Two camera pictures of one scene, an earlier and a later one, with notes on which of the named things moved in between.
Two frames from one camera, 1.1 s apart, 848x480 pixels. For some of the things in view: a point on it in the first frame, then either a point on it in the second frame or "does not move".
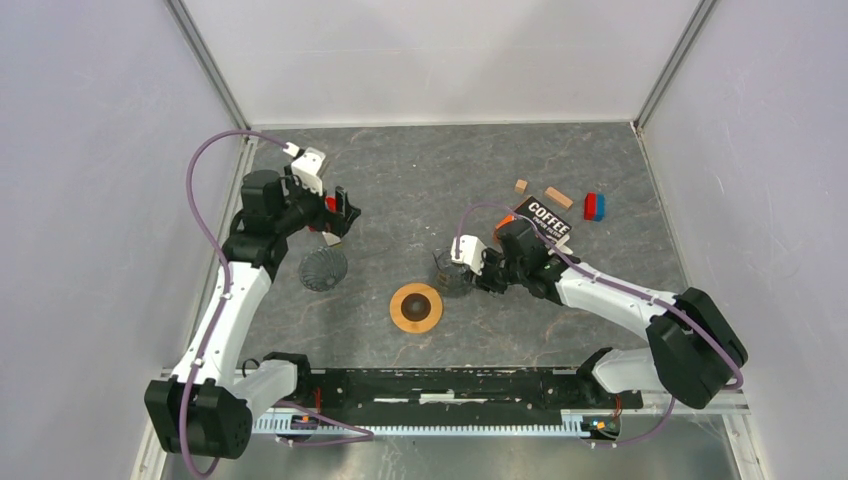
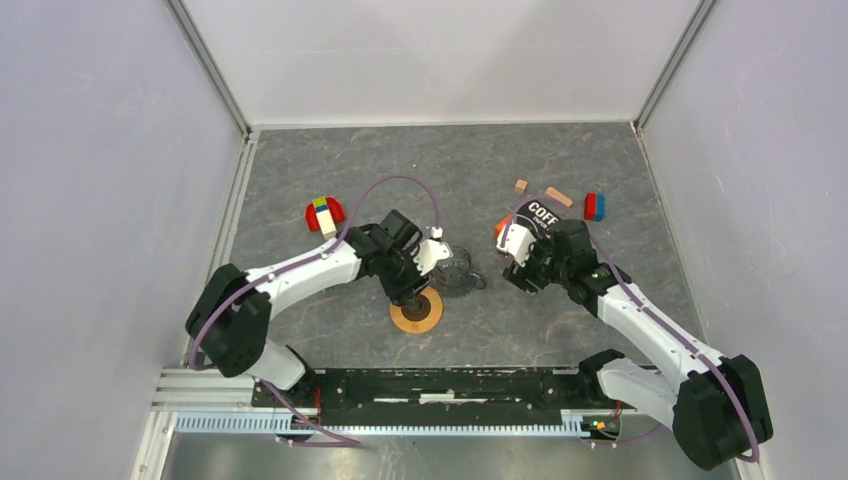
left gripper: [328, 222] to [406, 292]
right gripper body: [498, 272] to [541, 269]
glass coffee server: [454, 279] does not move
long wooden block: [558, 196] does not move
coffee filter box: [548, 223] does not move
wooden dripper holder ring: [421, 326] does not move
